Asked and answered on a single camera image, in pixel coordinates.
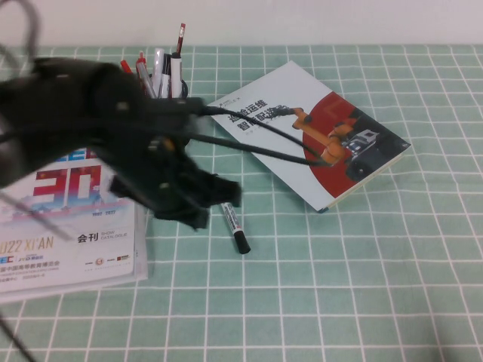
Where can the green checked tablecloth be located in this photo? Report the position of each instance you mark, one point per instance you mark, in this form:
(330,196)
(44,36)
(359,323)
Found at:
(302,283)

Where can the white marker with black end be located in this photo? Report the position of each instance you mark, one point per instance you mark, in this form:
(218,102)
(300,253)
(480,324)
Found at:
(176,79)

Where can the white red robot brochure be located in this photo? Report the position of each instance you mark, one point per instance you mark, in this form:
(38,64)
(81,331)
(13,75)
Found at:
(287,86)

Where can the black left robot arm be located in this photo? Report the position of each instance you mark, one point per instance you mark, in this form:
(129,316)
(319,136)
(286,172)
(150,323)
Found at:
(75,109)

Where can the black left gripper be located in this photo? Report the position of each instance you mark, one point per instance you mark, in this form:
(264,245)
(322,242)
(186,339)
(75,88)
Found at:
(177,184)

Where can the white capped marker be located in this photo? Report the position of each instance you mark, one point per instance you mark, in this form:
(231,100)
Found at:
(157,64)

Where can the white marker pen black cap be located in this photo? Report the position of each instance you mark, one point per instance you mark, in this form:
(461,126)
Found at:
(235,230)

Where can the black and white marker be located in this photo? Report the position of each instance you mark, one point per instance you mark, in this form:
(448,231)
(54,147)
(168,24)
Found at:
(166,75)

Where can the red click pen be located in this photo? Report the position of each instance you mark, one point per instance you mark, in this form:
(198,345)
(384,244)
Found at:
(142,60)

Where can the red black pencil with eraser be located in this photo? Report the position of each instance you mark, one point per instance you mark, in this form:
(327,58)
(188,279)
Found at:
(180,37)

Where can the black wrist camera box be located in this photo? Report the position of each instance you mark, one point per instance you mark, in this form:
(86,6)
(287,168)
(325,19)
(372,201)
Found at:
(173,106)

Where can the black mesh pen holder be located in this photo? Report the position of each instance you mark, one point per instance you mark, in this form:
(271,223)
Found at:
(185,88)

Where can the white HEEC catalogue book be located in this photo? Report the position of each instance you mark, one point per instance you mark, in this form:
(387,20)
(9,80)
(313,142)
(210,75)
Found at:
(56,256)

